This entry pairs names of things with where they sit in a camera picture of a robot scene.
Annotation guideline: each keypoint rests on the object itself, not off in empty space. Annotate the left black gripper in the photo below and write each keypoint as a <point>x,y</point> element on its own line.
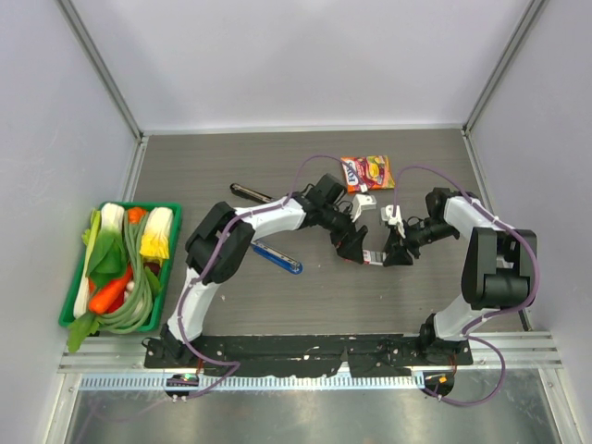
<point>349,244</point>

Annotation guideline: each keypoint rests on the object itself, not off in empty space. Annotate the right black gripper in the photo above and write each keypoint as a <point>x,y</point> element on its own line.
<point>397,248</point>

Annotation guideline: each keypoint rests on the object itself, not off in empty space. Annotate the small staple box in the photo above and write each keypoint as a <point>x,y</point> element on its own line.
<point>373,257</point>

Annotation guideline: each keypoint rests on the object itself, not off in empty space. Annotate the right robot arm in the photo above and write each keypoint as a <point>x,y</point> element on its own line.
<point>498,272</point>

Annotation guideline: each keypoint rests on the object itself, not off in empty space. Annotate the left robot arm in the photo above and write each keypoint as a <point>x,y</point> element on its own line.
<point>217,247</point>

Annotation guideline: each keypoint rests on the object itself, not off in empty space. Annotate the Fox's candy bag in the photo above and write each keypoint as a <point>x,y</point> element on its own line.
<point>367,173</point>

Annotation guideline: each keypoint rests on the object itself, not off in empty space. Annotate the toy napa cabbage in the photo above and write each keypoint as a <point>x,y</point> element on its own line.
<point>155,237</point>

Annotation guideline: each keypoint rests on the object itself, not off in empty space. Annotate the toy green beans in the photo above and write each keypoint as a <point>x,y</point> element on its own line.
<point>139,305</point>

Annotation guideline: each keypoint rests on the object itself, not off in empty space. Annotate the toy bok choy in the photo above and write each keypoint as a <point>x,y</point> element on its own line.
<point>106,258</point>

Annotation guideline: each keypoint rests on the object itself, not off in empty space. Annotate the toy carrot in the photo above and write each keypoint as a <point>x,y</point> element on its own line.
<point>103,299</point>

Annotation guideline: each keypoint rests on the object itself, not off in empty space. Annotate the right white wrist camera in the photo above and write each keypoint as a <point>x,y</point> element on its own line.
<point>391,217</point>

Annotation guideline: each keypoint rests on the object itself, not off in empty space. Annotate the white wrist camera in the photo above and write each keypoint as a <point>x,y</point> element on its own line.
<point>391,217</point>
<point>360,203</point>

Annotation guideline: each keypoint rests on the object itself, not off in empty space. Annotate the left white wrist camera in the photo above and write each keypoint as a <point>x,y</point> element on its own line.
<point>360,203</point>

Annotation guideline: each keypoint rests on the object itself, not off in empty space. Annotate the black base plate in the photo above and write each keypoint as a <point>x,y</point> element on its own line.
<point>322,355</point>

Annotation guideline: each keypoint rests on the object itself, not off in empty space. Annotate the slotted cable duct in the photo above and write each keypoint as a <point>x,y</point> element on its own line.
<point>185,381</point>

